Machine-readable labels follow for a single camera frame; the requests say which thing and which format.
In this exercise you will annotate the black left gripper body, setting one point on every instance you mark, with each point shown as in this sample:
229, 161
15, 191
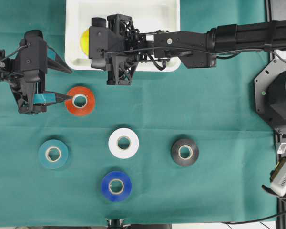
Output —
23, 84

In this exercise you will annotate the white plastic tray case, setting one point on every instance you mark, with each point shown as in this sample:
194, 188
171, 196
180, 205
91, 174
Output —
147, 16

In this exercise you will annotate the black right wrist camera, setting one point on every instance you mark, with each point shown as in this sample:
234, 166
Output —
104, 35

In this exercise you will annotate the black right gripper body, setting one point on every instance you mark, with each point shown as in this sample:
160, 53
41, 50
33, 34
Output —
127, 48

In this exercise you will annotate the white tape roll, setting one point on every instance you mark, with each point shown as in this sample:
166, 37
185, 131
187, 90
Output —
123, 143

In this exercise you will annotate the blue tape roll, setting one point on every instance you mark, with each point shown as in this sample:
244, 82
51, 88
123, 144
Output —
116, 186

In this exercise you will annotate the black tape roll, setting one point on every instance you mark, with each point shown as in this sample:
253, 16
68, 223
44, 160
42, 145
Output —
185, 152

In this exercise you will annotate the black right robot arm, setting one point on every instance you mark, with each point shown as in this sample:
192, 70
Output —
201, 50

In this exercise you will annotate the yellow tape roll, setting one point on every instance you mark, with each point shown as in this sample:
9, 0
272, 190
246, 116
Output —
84, 42

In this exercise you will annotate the teal green tape roll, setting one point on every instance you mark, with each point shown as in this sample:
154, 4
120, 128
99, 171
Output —
53, 154

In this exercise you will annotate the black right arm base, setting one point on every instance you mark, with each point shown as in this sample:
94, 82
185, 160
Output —
270, 95

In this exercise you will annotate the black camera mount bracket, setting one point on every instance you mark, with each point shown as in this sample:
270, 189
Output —
115, 223

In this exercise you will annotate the green table cloth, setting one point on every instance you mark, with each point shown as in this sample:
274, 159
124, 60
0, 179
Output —
212, 106

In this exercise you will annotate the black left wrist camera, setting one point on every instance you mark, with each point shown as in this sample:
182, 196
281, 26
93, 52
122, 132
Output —
34, 56

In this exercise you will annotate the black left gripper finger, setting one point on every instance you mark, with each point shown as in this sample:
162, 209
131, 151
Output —
55, 62
50, 98

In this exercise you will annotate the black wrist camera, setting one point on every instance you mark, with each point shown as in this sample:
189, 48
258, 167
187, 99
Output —
34, 56
104, 35

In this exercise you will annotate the small white label tag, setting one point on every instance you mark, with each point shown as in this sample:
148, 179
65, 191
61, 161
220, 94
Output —
280, 148

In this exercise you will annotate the red tape roll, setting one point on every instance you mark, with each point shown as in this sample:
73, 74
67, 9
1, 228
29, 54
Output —
82, 101

